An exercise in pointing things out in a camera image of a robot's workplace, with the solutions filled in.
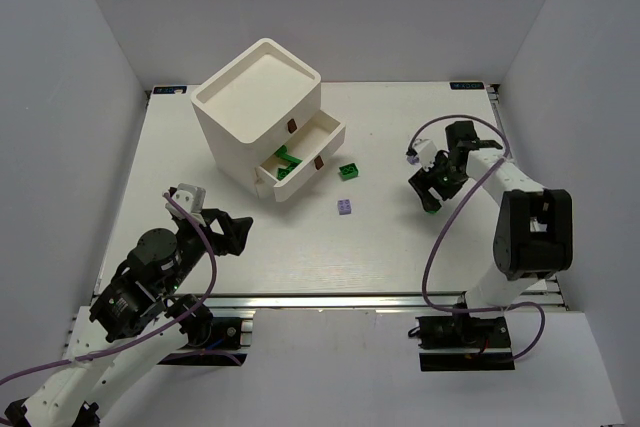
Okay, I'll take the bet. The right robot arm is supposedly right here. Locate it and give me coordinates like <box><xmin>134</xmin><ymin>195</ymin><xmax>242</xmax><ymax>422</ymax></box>
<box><xmin>406</xmin><ymin>114</ymin><xmax>573</xmax><ymax>318</ymax></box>

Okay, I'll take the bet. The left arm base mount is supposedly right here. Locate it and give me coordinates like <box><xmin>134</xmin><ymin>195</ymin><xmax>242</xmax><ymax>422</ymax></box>
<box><xmin>159</xmin><ymin>313</ymin><xmax>253</xmax><ymax>367</ymax></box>

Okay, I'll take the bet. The dark green lego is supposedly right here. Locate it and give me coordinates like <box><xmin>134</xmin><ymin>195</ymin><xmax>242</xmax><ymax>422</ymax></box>
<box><xmin>339</xmin><ymin>163</ymin><xmax>359</xmax><ymax>181</ymax></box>

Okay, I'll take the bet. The brown top drawer handle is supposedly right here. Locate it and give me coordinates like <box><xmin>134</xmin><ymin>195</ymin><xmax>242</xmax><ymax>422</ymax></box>
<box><xmin>287</xmin><ymin>119</ymin><xmax>297</xmax><ymax>134</ymax></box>

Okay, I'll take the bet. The green three-hole lego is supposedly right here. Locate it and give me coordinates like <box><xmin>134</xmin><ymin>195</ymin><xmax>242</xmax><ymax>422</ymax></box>
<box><xmin>275</xmin><ymin>145</ymin><xmax>301</xmax><ymax>165</ymax></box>
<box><xmin>276</xmin><ymin>164</ymin><xmax>297</xmax><ymax>181</ymax></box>

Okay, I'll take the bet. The purple lego with studs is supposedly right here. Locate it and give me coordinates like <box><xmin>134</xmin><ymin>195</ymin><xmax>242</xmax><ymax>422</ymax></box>
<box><xmin>337</xmin><ymin>199</ymin><xmax>352</xmax><ymax>215</ymax></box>

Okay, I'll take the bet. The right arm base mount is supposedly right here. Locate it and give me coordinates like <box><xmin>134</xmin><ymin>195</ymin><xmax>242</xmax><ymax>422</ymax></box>
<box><xmin>407</xmin><ymin>314</ymin><xmax>515</xmax><ymax>372</ymax></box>

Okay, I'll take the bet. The white three-drawer cabinet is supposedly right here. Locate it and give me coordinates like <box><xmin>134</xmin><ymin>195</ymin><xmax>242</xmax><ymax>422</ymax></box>
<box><xmin>191</xmin><ymin>38</ymin><xmax>321</xmax><ymax>198</ymax></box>

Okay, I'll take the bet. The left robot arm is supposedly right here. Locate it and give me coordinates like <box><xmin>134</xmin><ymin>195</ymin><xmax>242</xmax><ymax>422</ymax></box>
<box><xmin>1</xmin><ymin>205</ymin><xmax>254</xmax><ymax>426</ymax></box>

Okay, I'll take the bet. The brown drawer handle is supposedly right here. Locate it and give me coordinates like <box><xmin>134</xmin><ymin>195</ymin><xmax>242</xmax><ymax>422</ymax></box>
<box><xmin>287</xmin><ymin>119</ymin><xmax>297</xmax><ymax>134</ymax></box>
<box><xmin>314</xmin><ymin>156</ymin><xmax>324</xmax><ymax>170</ymax></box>

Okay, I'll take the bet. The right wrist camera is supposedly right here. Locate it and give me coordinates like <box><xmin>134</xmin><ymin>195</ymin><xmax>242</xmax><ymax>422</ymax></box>
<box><xmin>406</xmin><ymin>139</ymin><xmax>438</xmax><ymax>171</ymax></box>

